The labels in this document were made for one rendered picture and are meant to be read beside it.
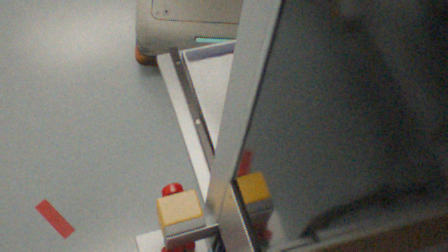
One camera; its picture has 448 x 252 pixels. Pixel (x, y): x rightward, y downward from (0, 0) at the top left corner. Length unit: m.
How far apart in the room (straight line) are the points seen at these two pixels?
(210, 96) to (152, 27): 0.90
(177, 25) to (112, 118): 0.43
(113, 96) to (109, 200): 0.43
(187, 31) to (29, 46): 0.67
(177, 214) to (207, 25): 1.25
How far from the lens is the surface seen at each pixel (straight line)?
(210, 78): 1.35
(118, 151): 2.24
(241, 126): 0.74
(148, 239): 1.19
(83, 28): 2.55
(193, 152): 1.26
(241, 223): 0.87
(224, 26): 2.21
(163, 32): 2.20
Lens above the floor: 2.02
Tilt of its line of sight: 61 degrees down
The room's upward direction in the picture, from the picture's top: 12 degrees clockwise
